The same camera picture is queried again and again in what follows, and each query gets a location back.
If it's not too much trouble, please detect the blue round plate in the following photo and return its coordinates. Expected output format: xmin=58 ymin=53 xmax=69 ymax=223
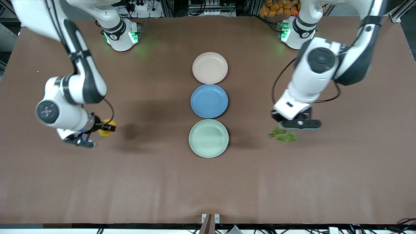
xmin=190 ymin=84 xmax=228 ymax=118

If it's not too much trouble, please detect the green lettuce leaf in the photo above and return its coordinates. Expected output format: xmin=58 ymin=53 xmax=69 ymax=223
xmin=268 ymin=127 xmax=298 ymax=144

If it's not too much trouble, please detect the yellow lemon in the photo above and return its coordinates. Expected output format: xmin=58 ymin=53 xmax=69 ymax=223
xmin=99 ymin=119 xmax=116 ymax=137

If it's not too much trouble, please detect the aluminium frame profile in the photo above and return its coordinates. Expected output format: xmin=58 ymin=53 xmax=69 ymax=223
xmin=388 ymin=0 xmax=416 ymax=23

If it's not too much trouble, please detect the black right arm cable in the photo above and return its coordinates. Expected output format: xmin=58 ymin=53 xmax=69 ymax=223
xmin=103 ymin=98 xmax=115 ymax=124

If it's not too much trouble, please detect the beige round plate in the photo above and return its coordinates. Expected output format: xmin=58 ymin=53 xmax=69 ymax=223
xmin=192 ymin=52 xmax=228 ymax=85

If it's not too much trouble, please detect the brown table cover mat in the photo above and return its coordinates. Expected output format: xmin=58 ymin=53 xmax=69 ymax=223
xmin=0 ymin=16 xmax=416 ymax=225

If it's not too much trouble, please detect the white power strip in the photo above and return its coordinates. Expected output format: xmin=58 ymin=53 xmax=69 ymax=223
xmin=125 ymin=0 xmax=163 ymax=18

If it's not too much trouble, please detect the bag of orange fruits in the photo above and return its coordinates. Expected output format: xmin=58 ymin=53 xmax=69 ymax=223
xmin=259 ymin=0 xmax=301 ymax=17

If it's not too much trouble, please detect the pale green round plate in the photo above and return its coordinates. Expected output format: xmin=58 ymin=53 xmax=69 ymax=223
xmin=189 ymin=119 xmax=229 ymax=159

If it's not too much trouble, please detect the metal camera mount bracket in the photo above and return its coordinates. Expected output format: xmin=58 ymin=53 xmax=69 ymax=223
xmin=201 ymin=214 xmax=220 ymax=234

